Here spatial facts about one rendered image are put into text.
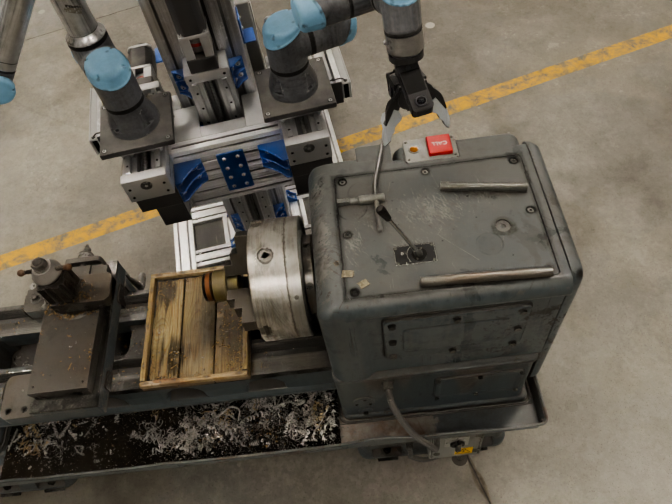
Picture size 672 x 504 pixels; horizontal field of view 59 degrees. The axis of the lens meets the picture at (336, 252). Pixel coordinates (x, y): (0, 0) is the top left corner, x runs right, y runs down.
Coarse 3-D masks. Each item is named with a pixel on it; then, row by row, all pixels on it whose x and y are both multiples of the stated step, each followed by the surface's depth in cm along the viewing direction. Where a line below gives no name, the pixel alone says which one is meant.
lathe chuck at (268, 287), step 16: (272, 224) 148; (256, 240) 144; (272, 240) 143; (256, 256) 141; (272, 256) 141; (256, 272) 140; (272, 272) 140; (256, 288) 140; (272, 288) 140; (256, 304) 141; (272, 304) 141; (288, 304) 141; (256, 320) 143; (272, 320) 143; (288, 320) 143; (272, 336) 148; (288, 336) 149
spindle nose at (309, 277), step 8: (304, 240) 150; (304, 248) 147; (312, 248) 150; (304, 256) 146; (312, 256) 148; (304, 264) 145; (312, 264) 145; (304, 272) 145; (312, 272) 145; (304, 280) 145; (312, 280) 145; (312, 288) 145; (312, 296) 146; (312, 304) 148; (312, 312) 151
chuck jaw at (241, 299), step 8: (248, 288) 152; (232, 296) 151; (240, 296) 151; (248, 296) 151; (232, 304) 153; (240, 304) 150; (248, 304) 149; (240, 312) 150; (248, 312) 148; (248, 320) 146; (248, 328) 148; (256, 328) 148; (264, 328) 146
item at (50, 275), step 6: (54, 264) 158; (60, 264) 160; (48, 270) 156; (54, 270) 157; (60, 270) 159; (36, 276) 156; (42, 276) 156; (48, 276) 156; (54, 276) 157; (36, 282) 157; (42, 282) 156; (48, 282) 157
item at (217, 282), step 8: (208, 272) 156; (216, 272) 154; (224, 272) 153; (208, 280) 153; (216, 280) 152; (224, 280) 152; (232, 280) 153; (240, 280) 158; (208, 288) 153; (216, 288) 152; (224, 288) 152; (232, 288) 153; (240, 288) 158; (208, 296) 153; (216, 296) 153; (224, 296) 153
